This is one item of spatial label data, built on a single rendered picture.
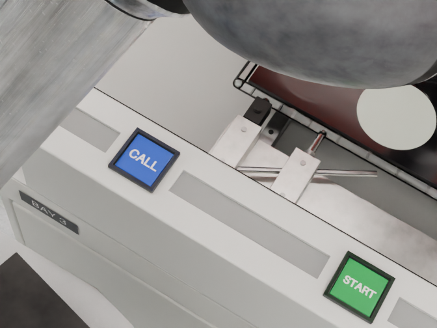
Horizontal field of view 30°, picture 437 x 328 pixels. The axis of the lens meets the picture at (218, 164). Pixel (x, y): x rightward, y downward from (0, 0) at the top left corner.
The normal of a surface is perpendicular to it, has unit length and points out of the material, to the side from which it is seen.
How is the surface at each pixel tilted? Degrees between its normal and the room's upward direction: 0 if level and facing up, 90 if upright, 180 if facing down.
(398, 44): 62
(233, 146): 0
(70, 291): 0
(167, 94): 0
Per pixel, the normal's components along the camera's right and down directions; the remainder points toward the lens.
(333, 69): -0.06, 0.89
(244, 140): 0.09, -0.45
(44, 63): -0.03, 0.55
